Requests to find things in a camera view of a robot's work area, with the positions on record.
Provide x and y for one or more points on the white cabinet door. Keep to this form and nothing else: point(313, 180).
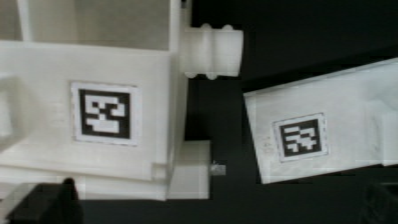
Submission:
point(323, 123)
point(92, 107)

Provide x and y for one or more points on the white cabinet body box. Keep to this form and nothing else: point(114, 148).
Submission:
point(114, 23)

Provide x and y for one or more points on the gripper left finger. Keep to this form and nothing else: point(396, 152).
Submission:
point(43, 203)

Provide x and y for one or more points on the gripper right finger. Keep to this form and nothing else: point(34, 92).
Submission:
point(378, 212)

